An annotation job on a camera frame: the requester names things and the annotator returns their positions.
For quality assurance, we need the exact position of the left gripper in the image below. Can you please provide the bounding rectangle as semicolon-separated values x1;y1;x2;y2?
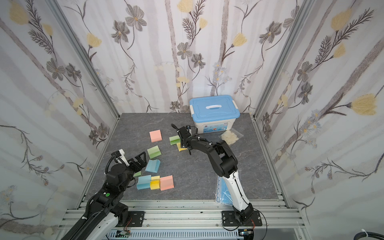
117;151;147;193

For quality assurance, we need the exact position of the yellow memo pad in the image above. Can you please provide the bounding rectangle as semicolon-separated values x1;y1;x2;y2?
177;143;187;152
150;176;161;190

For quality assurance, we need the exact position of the pink memo pad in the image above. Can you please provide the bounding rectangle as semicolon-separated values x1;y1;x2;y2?
160;175;174;191
150;130;163;143

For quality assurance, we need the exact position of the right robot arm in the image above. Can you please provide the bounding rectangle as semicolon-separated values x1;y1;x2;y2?
171;124;254;226

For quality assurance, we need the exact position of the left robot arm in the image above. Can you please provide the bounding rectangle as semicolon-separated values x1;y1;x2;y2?
63;150;147;240

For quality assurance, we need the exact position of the blue memo pad middle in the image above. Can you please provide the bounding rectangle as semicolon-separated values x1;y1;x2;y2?
146;160;161;173

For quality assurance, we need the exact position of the blue memo pad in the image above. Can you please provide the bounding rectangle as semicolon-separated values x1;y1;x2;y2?
136;175;152;190
146;160;161;173

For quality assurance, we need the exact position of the small green memo pad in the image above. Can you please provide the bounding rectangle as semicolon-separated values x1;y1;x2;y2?
134;171;142;178

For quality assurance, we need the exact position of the blue memo pad near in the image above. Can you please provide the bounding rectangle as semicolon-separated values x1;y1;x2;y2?
136;175;152;190

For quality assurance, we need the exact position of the white storage box blue lid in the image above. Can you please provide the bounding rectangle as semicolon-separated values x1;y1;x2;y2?
190;95;240;134

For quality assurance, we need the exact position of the small circuit board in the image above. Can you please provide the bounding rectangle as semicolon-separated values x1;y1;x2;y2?
115;230;131;238

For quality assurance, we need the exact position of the bag of blue face masks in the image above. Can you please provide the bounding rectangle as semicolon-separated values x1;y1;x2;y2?
215;177;233;206

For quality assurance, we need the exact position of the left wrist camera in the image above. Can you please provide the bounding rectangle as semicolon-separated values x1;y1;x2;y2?
117;149;129;167

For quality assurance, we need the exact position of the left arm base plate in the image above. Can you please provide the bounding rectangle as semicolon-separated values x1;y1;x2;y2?
117;211;146;228

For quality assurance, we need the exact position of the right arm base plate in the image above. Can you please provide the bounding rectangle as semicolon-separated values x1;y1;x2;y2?
221;211;263;227

